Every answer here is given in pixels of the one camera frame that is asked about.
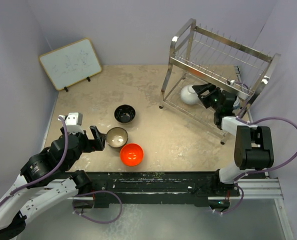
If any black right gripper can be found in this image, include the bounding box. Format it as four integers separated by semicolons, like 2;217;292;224
192;80;222;113

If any orange bowl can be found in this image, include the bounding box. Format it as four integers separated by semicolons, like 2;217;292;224
119;143;144;167

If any blue floral white bowl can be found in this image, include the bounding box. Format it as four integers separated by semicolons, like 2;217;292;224
232;96;241;111

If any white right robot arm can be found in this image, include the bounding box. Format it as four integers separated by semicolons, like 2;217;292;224
191;83;274;196

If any stainless steel dish rack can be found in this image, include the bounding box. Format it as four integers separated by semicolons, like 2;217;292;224
159;18;281;144

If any beige bowl with dark rim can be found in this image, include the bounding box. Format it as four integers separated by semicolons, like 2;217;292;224
106;127;129;149

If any black glossy bowl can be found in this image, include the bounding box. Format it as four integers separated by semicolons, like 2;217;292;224
114;104;136;124

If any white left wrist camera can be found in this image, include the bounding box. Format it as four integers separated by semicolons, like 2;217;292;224
58;112;84;135

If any black table edge rail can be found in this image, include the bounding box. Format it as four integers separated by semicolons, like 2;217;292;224
84;171;241;209

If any small whiteboard with wooden frame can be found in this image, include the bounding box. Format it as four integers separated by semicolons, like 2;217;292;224
38;38;102;91

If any aluminium frame rail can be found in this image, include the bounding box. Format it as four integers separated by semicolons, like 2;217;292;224
235;177;286;201

